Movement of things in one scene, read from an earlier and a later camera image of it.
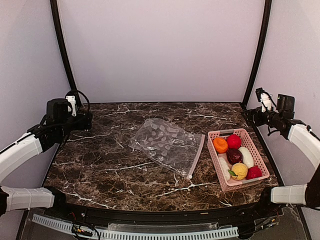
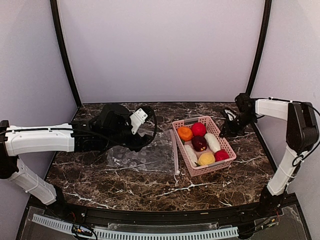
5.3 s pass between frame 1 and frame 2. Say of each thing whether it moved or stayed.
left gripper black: moved
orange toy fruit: moved
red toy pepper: moved
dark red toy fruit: moved
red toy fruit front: moved
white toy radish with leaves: moved
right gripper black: moved
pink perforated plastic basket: moved
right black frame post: stayed
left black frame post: stayed
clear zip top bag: moved
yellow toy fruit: moved
